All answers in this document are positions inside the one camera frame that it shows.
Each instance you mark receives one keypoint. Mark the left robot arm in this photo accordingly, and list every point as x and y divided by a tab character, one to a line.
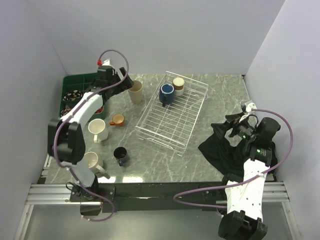
65	140

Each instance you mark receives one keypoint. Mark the dark navy glazed mug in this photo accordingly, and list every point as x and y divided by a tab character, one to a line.
121	155

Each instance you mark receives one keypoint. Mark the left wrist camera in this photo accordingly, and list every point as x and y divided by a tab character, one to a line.
106	62

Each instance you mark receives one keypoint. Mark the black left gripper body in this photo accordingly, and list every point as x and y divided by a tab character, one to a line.
116	79

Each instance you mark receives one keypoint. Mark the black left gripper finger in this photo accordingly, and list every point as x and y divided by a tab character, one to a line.
117	90
127	82

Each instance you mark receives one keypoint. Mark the aluminium frame rail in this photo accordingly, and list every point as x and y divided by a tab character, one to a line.
41	194

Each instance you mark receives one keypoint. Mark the brown and cream cup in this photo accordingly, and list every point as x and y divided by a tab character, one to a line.
178	84

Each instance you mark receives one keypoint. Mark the white wire dish rack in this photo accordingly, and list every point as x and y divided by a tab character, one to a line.
172	126

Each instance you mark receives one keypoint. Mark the black base beam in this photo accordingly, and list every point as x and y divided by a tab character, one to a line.
149	196

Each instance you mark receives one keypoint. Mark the tall beige tumbler cup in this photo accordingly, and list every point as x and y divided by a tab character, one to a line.
136	92

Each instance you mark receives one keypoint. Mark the white faceted mug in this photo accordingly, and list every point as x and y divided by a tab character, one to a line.
98	128

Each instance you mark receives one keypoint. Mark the blue enamel mug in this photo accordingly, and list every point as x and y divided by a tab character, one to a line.
166	94

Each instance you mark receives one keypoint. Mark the orange ceramic mug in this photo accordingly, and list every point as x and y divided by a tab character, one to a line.
118	120

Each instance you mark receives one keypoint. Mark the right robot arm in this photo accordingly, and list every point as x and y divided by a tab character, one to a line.
243	219

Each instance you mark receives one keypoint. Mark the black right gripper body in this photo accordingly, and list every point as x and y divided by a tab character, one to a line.
245	130

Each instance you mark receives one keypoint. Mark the black cloth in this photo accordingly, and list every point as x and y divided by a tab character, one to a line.
229	154

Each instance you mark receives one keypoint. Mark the cream mug grey handle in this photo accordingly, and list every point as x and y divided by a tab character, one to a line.
95	164

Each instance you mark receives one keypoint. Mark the green divided organizer tray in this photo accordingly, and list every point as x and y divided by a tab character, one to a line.
73	89

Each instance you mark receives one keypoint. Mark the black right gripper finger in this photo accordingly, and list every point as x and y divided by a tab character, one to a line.
220	129
234	117

